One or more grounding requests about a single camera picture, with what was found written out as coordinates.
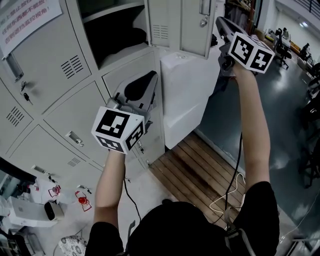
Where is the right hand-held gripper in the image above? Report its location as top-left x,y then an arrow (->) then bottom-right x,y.
215,16 -> 276,77

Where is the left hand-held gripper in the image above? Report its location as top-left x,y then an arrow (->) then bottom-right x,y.
91,70 -> 159,155

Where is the grey metal locker cabinet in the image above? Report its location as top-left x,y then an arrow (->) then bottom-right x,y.
0,0 -> 217,198

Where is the person's right forearm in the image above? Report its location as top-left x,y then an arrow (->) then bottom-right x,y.
232,66 -> 272,196

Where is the person's left forearm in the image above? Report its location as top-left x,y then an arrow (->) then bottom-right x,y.
93,148 -> 126,230

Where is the black cabinet key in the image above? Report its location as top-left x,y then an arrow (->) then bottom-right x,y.
21,81 -> 35,106

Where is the clothes rack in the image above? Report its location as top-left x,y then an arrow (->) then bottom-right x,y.
224,0 -> 263,36

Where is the large white box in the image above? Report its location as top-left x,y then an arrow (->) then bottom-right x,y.
159,46 -> 222,128
163,103 -> 208,151

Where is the black office chair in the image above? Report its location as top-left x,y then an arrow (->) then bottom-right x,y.
273,27 -> 292,68

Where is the wooden slat pallet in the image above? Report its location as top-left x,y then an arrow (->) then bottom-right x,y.
149,131 -> 247,230

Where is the small red lantern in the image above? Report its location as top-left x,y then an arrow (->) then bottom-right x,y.
74,190 -> 93,213
48,185 -> 62,198

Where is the white paper notice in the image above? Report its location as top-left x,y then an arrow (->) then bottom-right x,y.
0,0 -> 63,57

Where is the person's black shirt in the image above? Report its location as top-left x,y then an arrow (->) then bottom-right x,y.
84,181 -> 280,256

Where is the white appliance with black face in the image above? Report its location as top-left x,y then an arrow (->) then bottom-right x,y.
44,201 -> 65,222

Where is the black framed glass window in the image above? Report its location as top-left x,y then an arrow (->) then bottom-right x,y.
0,157 -> 37,183

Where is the flat white carton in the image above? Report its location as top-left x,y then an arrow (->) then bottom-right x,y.
8,196 -> 58,228

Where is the floral stool cushion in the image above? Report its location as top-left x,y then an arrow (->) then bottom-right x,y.
58,235 -> 88,256

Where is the black cable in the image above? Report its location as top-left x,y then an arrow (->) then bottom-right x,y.
123,163 -> 143,221
208,132 -> 243,226

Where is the white cable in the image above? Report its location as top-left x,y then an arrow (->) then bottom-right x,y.
209,172 -> 247,216

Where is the grey shoulder strap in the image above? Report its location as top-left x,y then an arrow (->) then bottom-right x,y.
223,228 -> 257,256

